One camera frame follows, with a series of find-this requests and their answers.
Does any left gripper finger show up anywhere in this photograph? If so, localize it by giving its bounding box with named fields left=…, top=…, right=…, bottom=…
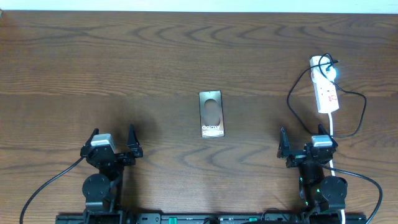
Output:
left=85, top=128, right=99, bottom=146
left=127, top=124, right=141, bottom=153

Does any Galaxy S25 Ultra smartphone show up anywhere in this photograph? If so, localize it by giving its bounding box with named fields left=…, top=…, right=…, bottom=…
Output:
left=199, top=90, right=225, bottom=138

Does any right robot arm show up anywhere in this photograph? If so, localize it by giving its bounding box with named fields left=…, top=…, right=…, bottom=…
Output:
left=277, top=125, right=348, bottom=223

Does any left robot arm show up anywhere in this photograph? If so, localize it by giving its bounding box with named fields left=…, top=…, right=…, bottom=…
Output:
left=80, top=124, right=143, bottom=223

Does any white USB charger plug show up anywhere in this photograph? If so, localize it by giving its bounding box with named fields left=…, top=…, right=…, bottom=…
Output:
left=311, top=65, right=337, bottom=83

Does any white power strip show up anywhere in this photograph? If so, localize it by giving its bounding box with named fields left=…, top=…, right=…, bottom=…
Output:
left=310, top=55, right=339, bottom=114

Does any white power strip cord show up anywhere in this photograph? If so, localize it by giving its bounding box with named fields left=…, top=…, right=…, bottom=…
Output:
left=328, top=112, right=346, bottom=224

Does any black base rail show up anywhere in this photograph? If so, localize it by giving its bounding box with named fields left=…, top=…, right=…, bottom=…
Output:
left=55, top=212, right=368, bottom=224

